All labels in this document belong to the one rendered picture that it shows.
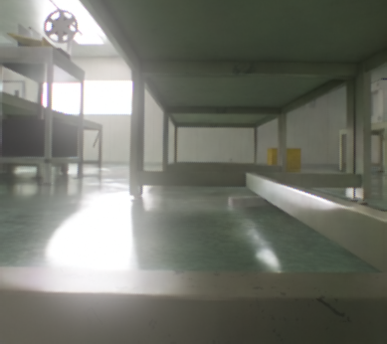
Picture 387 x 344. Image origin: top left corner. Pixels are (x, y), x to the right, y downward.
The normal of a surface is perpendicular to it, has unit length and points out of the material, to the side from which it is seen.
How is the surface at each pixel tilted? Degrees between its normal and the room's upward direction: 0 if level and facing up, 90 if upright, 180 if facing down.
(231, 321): 90
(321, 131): 90
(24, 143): 90
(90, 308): 90
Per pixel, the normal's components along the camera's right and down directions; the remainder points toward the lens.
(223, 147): -0.01, -0.02
